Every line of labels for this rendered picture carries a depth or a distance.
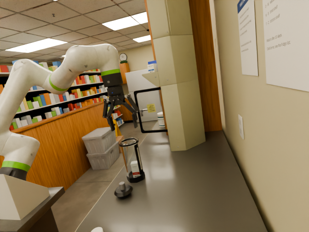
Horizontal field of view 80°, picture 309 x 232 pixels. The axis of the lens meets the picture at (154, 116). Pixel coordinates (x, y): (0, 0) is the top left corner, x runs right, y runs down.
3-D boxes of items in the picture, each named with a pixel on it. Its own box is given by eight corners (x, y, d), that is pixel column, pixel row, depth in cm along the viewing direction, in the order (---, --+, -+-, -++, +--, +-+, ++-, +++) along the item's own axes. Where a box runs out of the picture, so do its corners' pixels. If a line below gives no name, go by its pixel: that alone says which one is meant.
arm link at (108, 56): (119, 40, 84) (108, 46, 93) (94, 41, 76) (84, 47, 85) (127, 71, 87) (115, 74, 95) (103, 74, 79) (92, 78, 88)
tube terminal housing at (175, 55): (204, 133, 157) (193, 38, 141) (206, 148, 126) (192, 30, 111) (175, 136, 163) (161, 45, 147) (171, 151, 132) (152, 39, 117)
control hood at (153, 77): (167, 83, 153) (165, 71, 151) (160, 86, 123) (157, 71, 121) (154, 85, 156) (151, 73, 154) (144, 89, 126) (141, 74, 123)
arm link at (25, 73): (-31, 144, 96) (19, 56, 105) (6, 153, 105) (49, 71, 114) (-38, 149, 86) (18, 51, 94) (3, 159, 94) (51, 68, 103)
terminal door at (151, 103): (172, 131, 161) (165, 86, 153) (141, 133, 172) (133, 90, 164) (173, 131, 162) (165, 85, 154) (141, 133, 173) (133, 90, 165)
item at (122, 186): (135, 188, 94) (133, 177, 93) (129, 200, 85) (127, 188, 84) (119, 189, 96) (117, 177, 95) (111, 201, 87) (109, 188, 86)
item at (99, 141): (119, 141, 382) (115, 125, 375) (105, 153, 324) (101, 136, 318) (101, 142, 392) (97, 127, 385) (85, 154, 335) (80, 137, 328)
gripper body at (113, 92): (124, 84, 92) (129, 102, 93) (109, 87, 94) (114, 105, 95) (119, 85, 84) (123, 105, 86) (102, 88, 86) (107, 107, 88)
